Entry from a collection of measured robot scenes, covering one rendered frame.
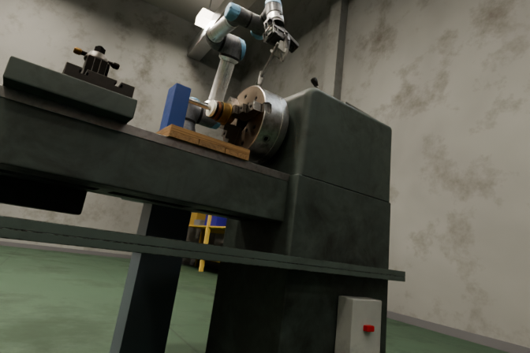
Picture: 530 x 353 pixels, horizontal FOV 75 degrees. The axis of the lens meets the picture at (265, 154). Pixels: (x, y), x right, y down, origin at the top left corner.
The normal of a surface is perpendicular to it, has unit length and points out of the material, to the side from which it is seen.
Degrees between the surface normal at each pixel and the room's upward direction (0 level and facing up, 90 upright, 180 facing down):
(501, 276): 90
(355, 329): 90
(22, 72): 90
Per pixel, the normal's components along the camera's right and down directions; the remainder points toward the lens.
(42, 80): 0.60, -0.14
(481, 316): -0.84, -0.25
